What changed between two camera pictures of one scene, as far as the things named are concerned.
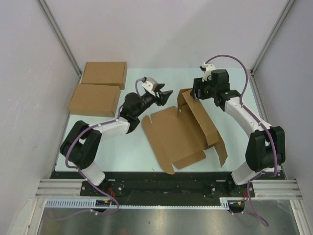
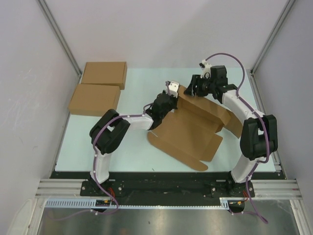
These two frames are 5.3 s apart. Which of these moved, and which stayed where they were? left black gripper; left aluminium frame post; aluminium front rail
Moved: left black gripper
Stayed: left aluminium frame post; aluminium front rail
